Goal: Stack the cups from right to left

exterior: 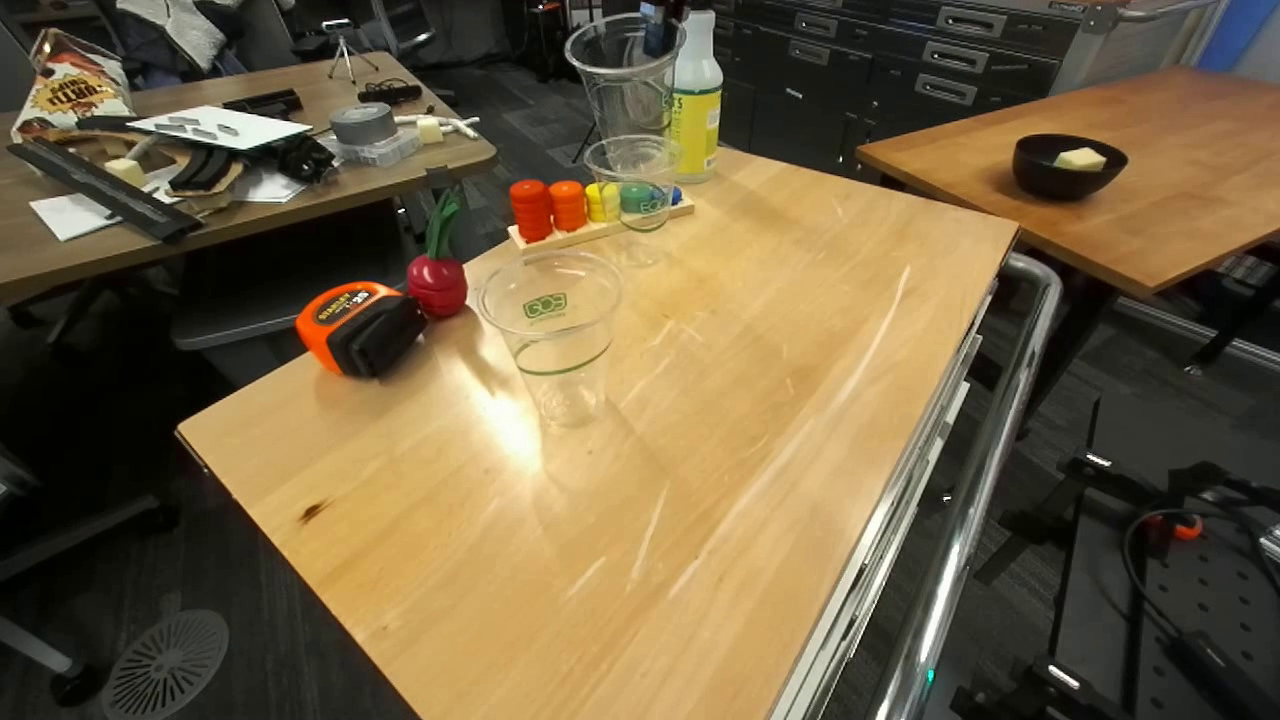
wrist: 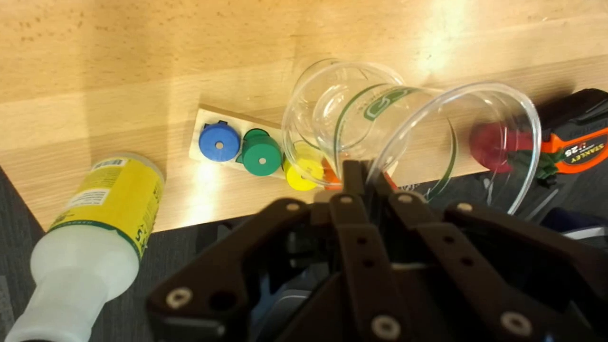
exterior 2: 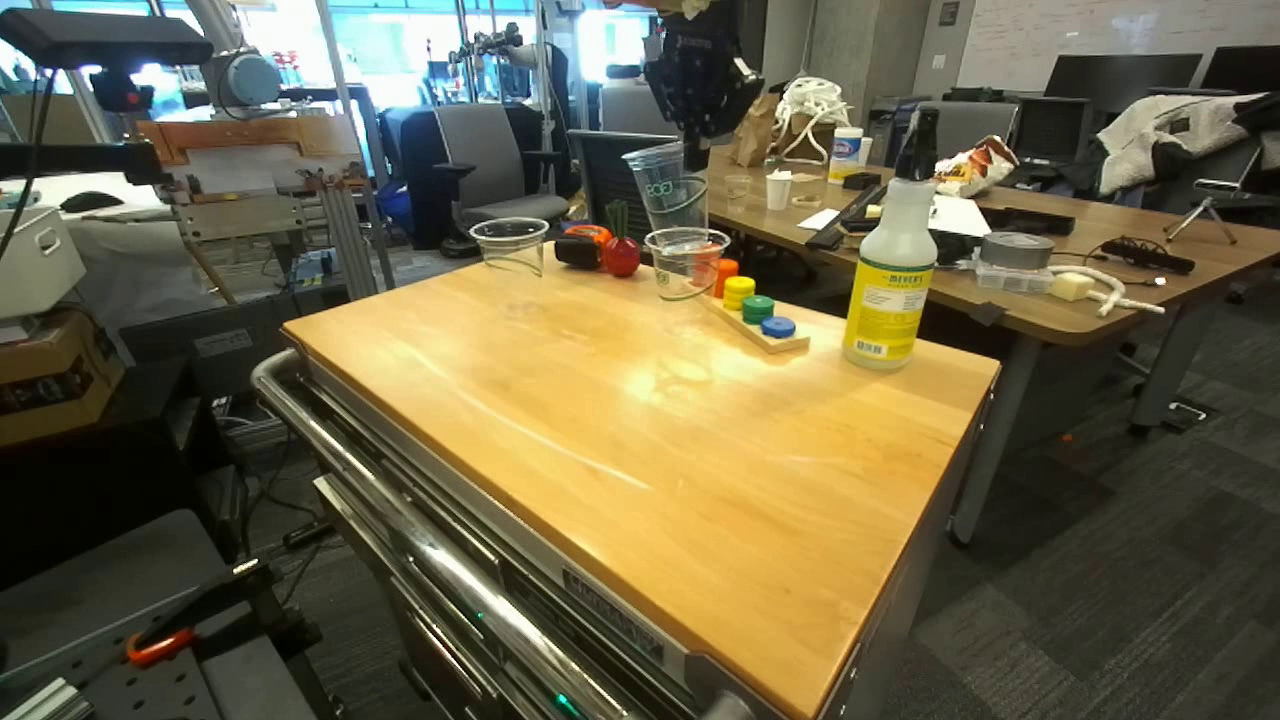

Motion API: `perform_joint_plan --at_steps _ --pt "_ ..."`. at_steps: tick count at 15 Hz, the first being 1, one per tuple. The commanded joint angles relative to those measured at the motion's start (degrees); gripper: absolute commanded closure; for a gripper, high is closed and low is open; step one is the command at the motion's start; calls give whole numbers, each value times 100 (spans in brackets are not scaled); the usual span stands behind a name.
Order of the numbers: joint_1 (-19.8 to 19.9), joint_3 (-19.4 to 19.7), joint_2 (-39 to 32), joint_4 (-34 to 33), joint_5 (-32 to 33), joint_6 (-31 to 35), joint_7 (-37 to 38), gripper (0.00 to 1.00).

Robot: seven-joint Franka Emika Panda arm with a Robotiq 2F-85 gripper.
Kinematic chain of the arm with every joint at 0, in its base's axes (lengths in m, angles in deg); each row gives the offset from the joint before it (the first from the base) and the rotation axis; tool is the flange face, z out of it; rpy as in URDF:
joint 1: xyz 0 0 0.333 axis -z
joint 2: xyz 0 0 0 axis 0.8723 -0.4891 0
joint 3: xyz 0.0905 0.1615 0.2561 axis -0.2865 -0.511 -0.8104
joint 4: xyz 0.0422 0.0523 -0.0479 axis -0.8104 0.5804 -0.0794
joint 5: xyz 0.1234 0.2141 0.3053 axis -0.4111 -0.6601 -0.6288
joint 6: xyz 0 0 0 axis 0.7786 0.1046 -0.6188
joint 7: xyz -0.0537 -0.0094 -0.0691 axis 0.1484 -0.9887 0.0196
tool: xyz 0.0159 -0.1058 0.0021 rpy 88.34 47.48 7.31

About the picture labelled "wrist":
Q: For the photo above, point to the blue toy peg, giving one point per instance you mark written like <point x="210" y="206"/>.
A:
<point x="218" y="143"/>

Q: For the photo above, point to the spray bottle yellow label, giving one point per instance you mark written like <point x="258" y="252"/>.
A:
<point x="95" y="240"/>

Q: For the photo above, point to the orange black tape measure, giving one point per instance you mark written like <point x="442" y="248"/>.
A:
<point x="579" y="143"/>

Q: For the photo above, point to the orange toy peg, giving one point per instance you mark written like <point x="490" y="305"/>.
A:
<point x="330" y="181"/>

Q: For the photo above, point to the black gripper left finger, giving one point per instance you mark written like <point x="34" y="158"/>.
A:
<point x="353" y="253"/>

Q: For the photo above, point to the red cherry toy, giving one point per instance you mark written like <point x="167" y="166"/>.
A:
<point x="495" y="143"/>

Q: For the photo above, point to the green toy peg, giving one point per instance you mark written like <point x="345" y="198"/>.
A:
<point x="260" y="155"/>

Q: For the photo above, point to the yellow toy peg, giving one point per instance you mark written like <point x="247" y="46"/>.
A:
<point x="304" y="174"/>

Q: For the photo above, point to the wooden peg toy base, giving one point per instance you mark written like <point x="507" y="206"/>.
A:
<point x="205" y="117"/>

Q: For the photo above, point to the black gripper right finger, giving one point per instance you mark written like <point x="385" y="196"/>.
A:
<point x="480" y="267"/>

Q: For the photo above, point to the clear plastic cup green stripe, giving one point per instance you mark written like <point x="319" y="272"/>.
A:
<point x="315" y="96"/>
<point x="480" y="101"/>

